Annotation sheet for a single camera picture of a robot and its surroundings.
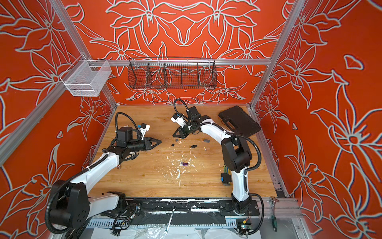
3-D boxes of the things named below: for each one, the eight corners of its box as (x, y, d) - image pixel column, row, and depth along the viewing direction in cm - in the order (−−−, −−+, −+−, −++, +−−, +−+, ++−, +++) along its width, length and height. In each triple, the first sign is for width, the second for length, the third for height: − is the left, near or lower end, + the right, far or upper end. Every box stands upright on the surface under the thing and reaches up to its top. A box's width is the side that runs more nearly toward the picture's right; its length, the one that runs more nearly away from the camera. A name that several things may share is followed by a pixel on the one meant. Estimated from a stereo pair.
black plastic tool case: (238, 142, 98) (240, 138, 94) (216, 117, 113) (217, 113, 109) (259, 130, 104) (261, 126, 100) (236, 108, 119) (237, 104, 115)
